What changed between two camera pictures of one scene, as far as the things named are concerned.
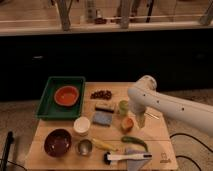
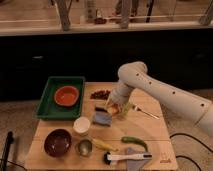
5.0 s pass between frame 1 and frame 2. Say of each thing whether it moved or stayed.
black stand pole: stayed
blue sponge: stayed
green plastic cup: stayed
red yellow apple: moved
